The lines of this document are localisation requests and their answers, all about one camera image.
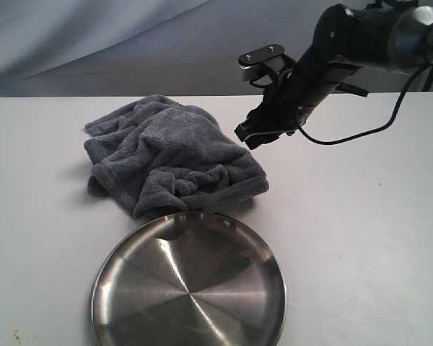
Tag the round stainless steel plate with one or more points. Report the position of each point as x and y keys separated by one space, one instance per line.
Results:
x=189 y=278

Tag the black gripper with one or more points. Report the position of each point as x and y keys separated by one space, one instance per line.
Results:
x=292 y=102

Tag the black stand pole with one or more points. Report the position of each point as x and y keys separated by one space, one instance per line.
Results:
x=429 y=81

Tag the grey fluffy towel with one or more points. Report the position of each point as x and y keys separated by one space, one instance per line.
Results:
x=156 y=155

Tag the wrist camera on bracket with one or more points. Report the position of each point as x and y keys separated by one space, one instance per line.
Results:
x=265 y=67

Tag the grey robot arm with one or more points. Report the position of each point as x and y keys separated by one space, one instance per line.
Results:
x=395 y=36

